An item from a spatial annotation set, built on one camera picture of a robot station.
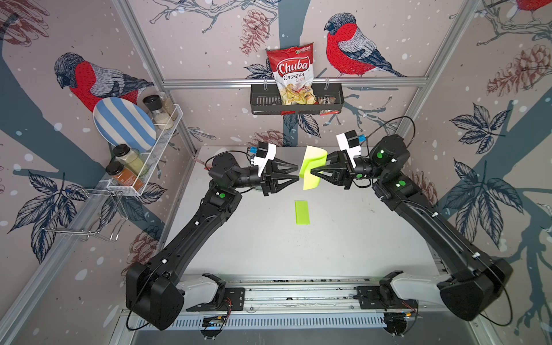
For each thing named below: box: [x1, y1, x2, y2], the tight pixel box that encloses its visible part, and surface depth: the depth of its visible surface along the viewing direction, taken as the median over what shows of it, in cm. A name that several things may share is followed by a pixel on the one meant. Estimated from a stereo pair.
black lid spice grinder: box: [142, 94, 174, 131], surface depth 83 cm
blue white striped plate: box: [93, 97, 157, 153], surface depth 73 cm
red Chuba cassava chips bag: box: [265, 42, 317, 105], surface depth 83 cm
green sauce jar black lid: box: [109, 143, 150, 178], surface depth 67 cm
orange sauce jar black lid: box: [104, 161, 145, 191], surface depth 62 cm
